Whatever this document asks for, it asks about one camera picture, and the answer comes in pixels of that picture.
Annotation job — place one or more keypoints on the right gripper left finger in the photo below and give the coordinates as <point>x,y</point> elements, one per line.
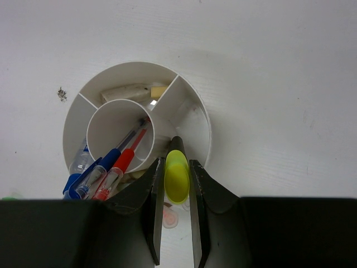
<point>123,231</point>

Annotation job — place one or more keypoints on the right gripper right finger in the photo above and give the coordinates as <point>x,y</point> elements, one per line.
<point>232,231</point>

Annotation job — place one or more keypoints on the red ballpoint pen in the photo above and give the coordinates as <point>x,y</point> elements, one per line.
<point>116,173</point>

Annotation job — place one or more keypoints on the blue ballpoint pen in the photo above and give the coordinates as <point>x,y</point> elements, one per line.
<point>84,185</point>

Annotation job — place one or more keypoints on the yellow black highlighter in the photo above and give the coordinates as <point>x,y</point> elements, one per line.
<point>176,177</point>

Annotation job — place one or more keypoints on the clear blue-capped glue bottle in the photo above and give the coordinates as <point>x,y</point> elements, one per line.
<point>82,159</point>

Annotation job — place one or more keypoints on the white eraser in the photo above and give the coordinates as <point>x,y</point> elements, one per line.
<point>134,92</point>

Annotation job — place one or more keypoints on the green black highlighter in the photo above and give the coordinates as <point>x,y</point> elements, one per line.
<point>12,196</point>

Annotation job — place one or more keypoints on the white round compartment container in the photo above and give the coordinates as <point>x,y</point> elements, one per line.
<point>174,109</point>

